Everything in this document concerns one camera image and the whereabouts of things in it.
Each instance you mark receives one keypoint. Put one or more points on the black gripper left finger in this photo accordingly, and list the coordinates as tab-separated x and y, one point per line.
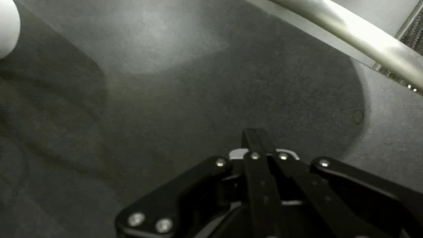
220	197

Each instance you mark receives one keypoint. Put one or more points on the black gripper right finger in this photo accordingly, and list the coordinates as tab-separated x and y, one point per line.
350	202

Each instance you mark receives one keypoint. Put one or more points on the stainless steel sink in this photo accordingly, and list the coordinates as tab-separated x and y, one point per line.
367	38

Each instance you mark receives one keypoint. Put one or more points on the tall paper towel roll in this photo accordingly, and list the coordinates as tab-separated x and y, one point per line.
9	26

